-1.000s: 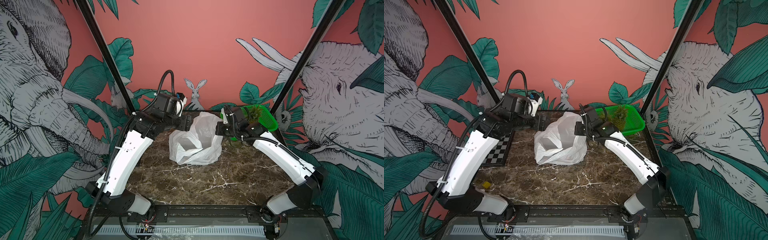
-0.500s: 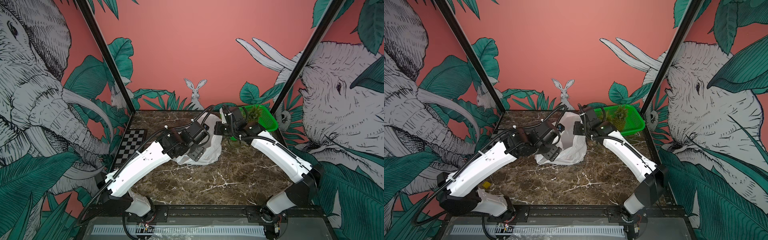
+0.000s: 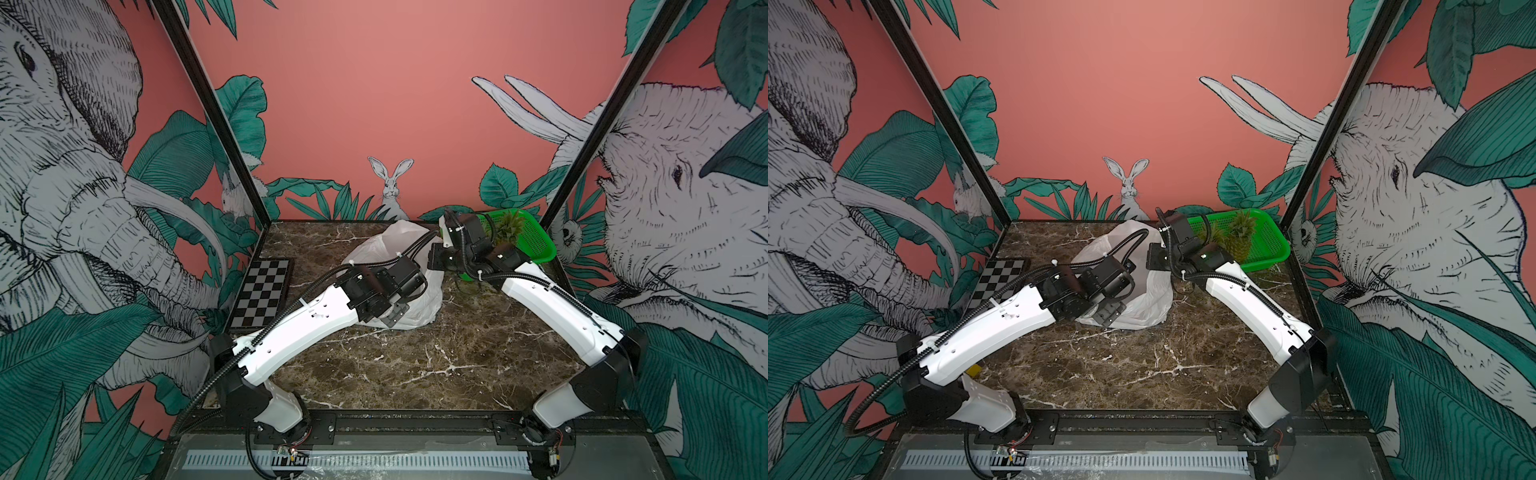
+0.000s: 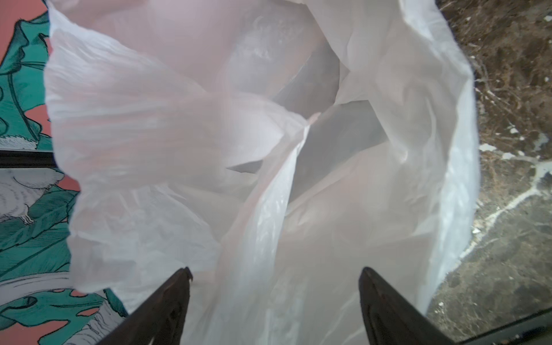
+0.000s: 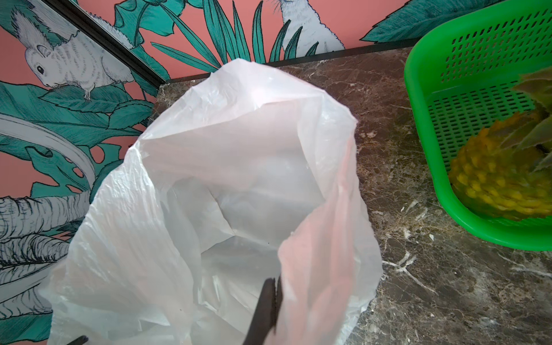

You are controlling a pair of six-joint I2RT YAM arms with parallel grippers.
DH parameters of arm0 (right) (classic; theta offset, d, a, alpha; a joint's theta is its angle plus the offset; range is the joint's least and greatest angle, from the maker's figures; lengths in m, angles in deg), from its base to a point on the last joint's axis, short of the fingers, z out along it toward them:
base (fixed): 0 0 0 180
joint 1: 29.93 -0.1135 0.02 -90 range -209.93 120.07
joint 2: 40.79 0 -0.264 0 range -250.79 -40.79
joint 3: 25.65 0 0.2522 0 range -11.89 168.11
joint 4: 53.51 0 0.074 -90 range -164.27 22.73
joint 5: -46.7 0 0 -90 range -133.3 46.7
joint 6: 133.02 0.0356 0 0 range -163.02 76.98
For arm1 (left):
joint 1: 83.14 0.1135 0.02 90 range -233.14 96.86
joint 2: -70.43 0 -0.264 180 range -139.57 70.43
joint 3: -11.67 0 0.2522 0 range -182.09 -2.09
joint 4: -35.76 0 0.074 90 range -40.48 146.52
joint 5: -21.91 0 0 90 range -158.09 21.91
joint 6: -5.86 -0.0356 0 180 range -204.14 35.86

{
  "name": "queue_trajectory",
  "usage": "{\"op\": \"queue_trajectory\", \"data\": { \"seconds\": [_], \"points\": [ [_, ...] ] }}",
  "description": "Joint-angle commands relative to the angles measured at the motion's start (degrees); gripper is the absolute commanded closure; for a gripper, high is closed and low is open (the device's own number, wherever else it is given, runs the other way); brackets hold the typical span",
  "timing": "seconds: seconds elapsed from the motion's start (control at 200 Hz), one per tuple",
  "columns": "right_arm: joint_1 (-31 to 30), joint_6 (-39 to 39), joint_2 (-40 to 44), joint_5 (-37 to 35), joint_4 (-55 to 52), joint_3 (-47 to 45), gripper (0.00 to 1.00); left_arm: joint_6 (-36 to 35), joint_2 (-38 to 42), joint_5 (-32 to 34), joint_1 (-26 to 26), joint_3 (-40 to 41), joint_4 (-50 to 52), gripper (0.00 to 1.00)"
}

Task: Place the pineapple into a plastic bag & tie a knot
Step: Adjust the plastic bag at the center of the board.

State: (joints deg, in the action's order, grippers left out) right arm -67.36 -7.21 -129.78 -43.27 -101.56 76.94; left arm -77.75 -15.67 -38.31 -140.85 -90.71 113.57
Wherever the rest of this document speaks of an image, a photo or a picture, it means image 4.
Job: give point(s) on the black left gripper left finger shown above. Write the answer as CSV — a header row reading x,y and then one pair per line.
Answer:
x,y
161,318

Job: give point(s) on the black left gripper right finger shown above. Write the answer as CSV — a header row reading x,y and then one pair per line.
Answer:
x,y
391,319

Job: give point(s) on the white plastic bag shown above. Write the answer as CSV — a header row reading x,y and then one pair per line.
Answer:
x,y
275,148

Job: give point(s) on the black left frame post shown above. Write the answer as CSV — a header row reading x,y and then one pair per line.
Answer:
x,y
27,159

